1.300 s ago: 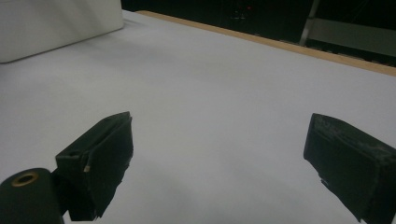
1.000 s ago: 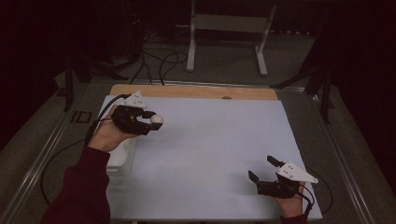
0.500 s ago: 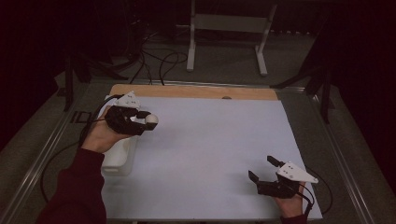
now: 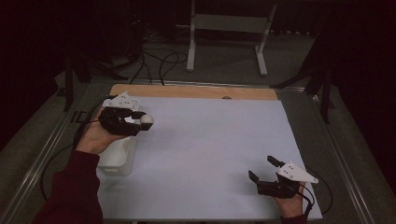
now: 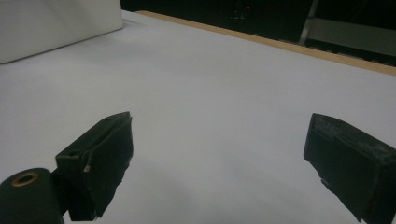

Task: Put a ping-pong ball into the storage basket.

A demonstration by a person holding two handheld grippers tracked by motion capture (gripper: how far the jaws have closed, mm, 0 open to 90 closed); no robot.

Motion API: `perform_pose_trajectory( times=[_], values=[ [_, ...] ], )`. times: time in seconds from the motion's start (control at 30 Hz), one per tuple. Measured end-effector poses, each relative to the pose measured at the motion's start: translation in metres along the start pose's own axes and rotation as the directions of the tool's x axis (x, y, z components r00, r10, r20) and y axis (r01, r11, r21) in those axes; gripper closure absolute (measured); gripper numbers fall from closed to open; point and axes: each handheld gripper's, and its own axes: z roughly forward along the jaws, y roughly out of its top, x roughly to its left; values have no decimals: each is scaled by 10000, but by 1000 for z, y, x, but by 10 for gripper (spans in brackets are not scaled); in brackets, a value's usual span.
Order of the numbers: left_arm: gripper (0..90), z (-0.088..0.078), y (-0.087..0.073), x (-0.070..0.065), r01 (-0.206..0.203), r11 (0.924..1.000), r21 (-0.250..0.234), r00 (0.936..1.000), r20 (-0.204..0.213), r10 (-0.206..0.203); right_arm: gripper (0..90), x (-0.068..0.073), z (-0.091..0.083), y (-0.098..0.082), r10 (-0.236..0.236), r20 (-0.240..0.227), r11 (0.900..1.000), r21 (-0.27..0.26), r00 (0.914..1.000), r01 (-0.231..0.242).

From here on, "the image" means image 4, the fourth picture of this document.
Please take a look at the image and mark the black floor bracket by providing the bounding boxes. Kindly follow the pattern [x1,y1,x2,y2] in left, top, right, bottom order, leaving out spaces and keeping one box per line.
[70,110,93,124]

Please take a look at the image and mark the person's left hand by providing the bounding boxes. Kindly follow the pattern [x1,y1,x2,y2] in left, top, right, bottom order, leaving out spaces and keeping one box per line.
[75,106,126,156]

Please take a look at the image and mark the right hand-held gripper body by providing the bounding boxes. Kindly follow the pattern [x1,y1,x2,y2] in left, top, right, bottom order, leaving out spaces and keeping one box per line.
[256,161,319,200]

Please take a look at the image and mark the white ball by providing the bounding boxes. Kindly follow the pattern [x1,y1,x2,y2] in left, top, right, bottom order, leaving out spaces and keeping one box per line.
[139,113,155,125]

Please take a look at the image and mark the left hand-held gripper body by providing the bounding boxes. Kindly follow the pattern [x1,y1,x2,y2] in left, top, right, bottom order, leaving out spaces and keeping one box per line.
[98,91,142,137]

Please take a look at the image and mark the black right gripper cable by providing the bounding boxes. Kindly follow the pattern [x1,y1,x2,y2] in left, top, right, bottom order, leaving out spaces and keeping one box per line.
[292,167,333,218]

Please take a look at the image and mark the person's right hand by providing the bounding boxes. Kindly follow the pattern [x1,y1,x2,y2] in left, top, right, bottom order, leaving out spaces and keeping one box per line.
[274,182,308,218]

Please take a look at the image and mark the black floor cable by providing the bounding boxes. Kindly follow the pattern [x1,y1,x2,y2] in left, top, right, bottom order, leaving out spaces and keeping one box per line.
[129,31,154,86]
[158,50,189,87]

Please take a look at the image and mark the white plastic bin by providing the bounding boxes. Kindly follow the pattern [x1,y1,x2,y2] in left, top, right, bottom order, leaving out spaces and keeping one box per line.
[96,98,140,177]

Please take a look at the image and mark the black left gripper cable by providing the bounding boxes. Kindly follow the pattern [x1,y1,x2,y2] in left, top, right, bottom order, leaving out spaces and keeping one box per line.
[40,94,118,202]

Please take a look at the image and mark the white metal stand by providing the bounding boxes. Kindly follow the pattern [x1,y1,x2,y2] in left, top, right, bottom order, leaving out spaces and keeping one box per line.
[176,0,278,77]

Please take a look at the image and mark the black metal stand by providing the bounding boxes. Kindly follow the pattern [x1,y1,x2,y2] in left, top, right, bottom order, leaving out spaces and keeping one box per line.
[62,46,129,112]
[269,8,336,125]

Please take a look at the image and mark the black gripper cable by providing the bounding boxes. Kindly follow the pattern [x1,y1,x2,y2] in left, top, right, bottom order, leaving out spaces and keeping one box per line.
[40,94,118,202]
[292,167,333,218]

